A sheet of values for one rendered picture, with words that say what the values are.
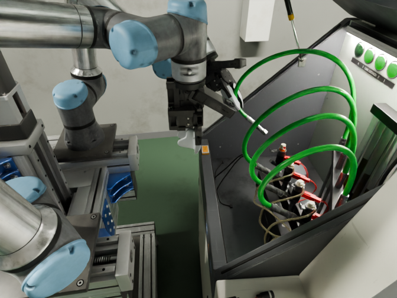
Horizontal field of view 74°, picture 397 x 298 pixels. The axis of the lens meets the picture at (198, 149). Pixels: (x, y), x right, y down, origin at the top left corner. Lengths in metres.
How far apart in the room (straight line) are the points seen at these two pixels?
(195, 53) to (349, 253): 0.51
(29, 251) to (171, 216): 1.66
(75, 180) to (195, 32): 0.78
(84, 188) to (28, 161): 0.28
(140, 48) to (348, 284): 0.60
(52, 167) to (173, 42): 0.65
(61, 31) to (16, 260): 0.38
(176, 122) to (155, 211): 1.59
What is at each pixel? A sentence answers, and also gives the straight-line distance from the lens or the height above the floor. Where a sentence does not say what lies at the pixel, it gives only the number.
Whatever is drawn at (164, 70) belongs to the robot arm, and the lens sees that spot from 0.86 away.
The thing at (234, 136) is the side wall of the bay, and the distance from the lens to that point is 1.23.
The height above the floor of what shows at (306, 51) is 1.42.
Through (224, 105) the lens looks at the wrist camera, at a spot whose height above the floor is 1.37.
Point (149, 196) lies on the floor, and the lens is 2.27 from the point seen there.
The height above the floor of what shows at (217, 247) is 0.95.
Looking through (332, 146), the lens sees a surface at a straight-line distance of 0.63.
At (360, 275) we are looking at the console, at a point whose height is 1.16.
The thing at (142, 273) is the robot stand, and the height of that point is 0.23.
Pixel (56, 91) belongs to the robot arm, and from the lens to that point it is 1.05.
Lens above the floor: 1.67
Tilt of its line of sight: 38 degrees down
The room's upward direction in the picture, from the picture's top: straight up
